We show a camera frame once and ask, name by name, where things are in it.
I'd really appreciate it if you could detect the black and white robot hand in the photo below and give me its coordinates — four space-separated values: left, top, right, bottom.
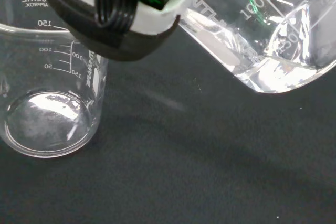
38 0 205 62

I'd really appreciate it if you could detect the black bench cloth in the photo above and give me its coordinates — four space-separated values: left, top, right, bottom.
0 0 336 224

